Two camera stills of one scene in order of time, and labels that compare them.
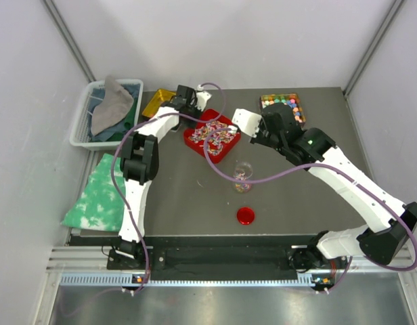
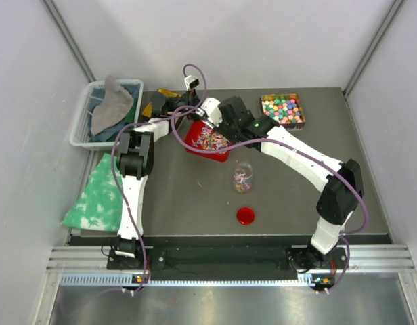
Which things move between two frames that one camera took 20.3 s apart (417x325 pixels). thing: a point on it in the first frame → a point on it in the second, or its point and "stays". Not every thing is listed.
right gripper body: [263, 138] → [228, 131]
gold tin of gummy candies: [160, 97] stays
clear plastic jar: [244, 170] stays
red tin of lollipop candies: [213, 136] stays
